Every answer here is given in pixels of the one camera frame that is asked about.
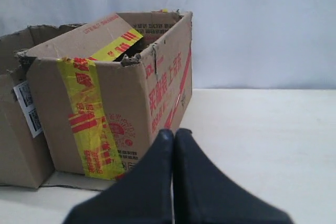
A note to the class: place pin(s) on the open plain cardboard box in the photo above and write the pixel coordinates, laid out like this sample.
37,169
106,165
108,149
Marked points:
25,157

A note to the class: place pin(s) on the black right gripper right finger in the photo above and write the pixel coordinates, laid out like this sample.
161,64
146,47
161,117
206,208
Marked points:
203,194

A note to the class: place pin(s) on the cardboard box with yellow tape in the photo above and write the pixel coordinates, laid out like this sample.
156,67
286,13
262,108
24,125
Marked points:
103,90

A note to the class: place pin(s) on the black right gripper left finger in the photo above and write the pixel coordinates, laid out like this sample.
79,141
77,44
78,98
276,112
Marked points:
142,195

